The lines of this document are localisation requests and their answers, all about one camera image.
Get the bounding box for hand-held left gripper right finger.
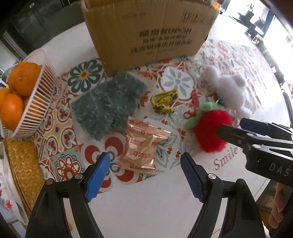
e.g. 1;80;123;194
180;152;266;238

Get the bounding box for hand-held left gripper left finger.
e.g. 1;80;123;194
25;152;112;238

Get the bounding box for white plush toy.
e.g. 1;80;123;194
201;66;252;119

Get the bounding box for white slatted fruit basket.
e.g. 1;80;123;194
0;49;58;139

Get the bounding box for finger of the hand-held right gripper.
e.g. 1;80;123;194
240;118;282;136
217;124;259;151

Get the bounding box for green fuzzy knit glove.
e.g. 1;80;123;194
71;71;149;141

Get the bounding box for golden biscuit packet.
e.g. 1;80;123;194
127;116;171;151
116;137;158;176

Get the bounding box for woven straw mat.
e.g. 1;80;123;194
3;138;47;218

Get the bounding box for small yellow toy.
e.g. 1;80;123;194
150;90;179;114

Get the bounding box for dark glass sliding door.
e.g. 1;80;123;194
0;0;86;60

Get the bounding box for person's right hand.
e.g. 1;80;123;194
269;183;286;229

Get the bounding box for red strawberry plush keychain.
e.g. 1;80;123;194
183;92;234;153

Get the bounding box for brown cardboard box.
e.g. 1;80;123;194
80;0;221;77

